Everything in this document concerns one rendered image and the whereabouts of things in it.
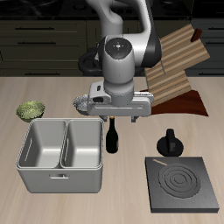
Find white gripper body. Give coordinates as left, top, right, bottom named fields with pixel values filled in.
left=86, top=91, right=155, bottom=116

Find dark wine bottle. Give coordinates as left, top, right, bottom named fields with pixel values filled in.
left=105, top=115, right=120, bottom=155

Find green bowl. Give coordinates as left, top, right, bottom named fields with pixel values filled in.
left=16, top=100, right=46, bottom=123

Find grey fluted dish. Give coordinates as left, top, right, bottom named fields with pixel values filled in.
left=72, top=94, right=92, bottom=116

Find round black stove knob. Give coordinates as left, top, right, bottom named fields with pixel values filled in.
left=156, top=128, right=185, bottom=158

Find white two-bin basket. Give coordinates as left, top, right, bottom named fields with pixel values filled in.
left=15, top=117, right=105, bottom=194

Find dark grey stove plate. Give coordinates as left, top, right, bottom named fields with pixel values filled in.
left=144, top=156, right=221, bottom=214

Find dark kitchen cupboards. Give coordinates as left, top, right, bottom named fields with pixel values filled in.
left=0, top=0, right=224, bottom=78

